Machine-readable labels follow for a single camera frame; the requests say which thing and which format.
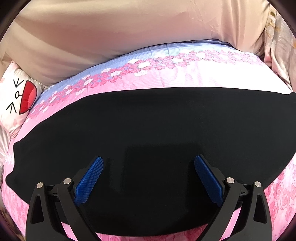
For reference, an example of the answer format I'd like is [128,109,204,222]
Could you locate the black pants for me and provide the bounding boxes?
[6,87,295,237]

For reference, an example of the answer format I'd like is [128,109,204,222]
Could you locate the bunny face pillow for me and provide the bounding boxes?
[1,61,45,138]

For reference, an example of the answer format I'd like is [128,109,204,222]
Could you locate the beige padded headboard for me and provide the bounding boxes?
[1,1,270,85]

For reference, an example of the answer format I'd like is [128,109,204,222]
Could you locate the pink rose bed sheet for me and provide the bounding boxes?
[2,41,295,240]

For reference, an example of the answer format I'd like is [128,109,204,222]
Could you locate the grey floral blanket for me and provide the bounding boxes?
[264,6,296,91]

